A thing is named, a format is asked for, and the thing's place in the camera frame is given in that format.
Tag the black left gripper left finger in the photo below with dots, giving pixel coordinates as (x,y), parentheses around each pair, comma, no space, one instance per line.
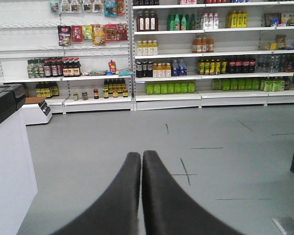
(115,212)

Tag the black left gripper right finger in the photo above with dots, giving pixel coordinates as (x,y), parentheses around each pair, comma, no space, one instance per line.
(168,209)

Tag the metal floor socket plate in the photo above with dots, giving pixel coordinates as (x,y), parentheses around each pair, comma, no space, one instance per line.
(285,225)

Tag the white floor appliance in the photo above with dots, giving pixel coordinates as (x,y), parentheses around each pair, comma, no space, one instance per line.
(36,111)

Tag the white supermarket shelf unit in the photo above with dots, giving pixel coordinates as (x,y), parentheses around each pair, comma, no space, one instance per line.
(97,55)

